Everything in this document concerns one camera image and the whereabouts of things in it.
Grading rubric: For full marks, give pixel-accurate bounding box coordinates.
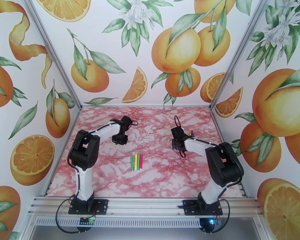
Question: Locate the perforated metal strip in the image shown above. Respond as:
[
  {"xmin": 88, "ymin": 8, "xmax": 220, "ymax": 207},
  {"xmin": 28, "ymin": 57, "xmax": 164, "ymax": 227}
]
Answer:
[{"xmin": 34, "ymin": 217, "xmax": 202, "ymax": 228}]

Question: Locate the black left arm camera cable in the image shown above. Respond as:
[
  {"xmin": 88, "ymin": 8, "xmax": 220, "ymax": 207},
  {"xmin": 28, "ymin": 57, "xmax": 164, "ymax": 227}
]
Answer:
[{"xmin": 67, "ymin": 118, "xmax": 139, "ymax": 201}]

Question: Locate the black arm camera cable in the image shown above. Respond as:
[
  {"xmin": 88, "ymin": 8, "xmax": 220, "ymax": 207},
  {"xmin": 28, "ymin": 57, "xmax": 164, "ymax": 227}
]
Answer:
[
  {"xmin": 174, "ymin": 115, "xmax": 244, "ymax": 189},
  {"xmin": 67, "ymin": 118, "xmax": 139, "ymax": 201}
]

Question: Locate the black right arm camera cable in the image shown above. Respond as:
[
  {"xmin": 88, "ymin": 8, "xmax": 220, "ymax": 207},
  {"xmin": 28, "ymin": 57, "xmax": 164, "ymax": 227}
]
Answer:
[{"xmin": 174, "ymin": 115, "xmax": 244, "ymax": 189}]

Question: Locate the thin aluminium edge rail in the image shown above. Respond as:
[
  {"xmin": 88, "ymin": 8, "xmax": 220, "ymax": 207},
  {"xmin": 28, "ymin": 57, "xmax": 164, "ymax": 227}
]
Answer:
[{"xmin": 80, "ymin": 104, "xmax": 212, "ymax": 108}]

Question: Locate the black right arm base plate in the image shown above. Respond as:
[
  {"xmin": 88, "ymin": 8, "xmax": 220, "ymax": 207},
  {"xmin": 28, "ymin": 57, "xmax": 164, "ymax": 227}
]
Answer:
[{"xmin": 182, "ymin": 200, "xmax": 224, "ymax": 216}]

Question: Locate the wide slotted aluminium rail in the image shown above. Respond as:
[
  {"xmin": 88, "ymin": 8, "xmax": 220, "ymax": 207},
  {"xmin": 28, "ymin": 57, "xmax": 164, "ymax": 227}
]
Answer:
[{"xmin": 27, "ymin": 195, "xmax": 264, "ymax": 218}]

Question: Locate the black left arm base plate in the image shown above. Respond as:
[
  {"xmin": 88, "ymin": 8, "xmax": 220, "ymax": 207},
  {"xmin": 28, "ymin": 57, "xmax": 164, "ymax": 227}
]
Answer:
[{"xmin": 68, "ymin": 198, "xmax": 109, "ymax": 215}]

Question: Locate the aluminium side rail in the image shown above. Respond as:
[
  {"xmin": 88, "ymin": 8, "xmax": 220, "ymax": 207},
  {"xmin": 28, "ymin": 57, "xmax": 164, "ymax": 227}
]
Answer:
[
  {"xmin": 211, "ymin": 108, "xmax": 248, "ymax": 197},
  {"xmin": 42, "ymin": 106, "xmax": 81, "ymax": 197}
]

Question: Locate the black right arm base cable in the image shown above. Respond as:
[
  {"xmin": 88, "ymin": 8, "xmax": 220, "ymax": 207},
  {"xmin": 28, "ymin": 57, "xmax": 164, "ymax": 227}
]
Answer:
[{"xmin": 200, "ymin": 198, "xmax": 231, "ymax": 234}]

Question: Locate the black arm base cable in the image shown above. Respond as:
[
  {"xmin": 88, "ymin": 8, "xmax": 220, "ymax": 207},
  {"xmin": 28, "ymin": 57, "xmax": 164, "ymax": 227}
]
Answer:
[
  {"xmin": 55, "ymin": 198, "xmax": 97, "ymax": 234},
  {"xmin": 200, "ymin": 198, "xmax": 231, "ymax": 234}
]

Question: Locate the aluminium corner post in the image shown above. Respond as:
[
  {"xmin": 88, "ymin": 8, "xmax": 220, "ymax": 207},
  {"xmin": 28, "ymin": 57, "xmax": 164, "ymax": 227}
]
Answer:
[
  {"xmin": 21, "ymin": 0, "xmax": 82, "ymax": 109},
  {"xmin": 209, "ymin": 0, "xmax": 278, "ymax": 110}
]

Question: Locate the black left arm base cable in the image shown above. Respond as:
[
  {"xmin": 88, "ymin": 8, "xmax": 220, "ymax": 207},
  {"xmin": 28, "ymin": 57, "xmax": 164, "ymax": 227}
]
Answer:
[{"xmin": 55, "ymin": 198, "xmax": 97, "ymax": 234}]

